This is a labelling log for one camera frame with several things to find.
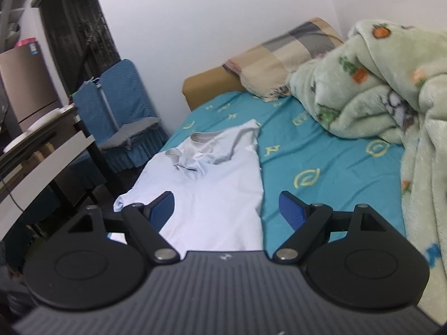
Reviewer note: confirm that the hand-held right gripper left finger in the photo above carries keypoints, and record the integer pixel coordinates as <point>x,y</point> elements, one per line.
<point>162,209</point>

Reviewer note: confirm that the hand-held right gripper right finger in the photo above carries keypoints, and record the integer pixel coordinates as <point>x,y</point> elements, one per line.
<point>291,209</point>

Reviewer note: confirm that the white printed t-shirt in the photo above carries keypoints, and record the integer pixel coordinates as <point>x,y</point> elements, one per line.
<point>209,199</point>

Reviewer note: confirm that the teal bed sheet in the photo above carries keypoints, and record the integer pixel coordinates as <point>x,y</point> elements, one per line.
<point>314,153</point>

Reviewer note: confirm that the grey seat cushion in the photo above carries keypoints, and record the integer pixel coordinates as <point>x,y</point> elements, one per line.
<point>129,132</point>

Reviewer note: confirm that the blue covered chair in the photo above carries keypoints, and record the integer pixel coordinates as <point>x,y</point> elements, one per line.
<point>129,90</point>
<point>87,108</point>

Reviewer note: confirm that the yellow bed headboard cushion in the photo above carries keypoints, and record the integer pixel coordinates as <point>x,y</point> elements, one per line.
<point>206,83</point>

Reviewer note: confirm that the dark wooden table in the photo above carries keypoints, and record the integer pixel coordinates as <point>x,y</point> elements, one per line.
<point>35,167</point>

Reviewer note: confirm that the green cartoon fleece blanket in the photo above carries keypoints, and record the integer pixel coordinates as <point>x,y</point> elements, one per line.
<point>377,90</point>

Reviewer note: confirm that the white plates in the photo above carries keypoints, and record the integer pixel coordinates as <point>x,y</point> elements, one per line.
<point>45,120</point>

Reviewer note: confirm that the plaid pillow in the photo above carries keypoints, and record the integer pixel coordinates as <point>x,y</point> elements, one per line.
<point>279,56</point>

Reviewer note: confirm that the white bowl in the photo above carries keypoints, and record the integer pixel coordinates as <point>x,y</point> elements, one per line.
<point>19,142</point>

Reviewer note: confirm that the bronze refrigerator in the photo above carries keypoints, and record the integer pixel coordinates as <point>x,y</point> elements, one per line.
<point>24,83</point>

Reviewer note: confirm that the window with metal bars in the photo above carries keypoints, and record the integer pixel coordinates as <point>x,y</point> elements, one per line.
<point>76,35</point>

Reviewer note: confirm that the pink item on refrigerator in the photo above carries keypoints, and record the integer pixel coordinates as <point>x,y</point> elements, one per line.
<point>26,42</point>

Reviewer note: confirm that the cluttered storage shelf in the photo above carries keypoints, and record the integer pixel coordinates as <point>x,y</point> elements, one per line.
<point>12,17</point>

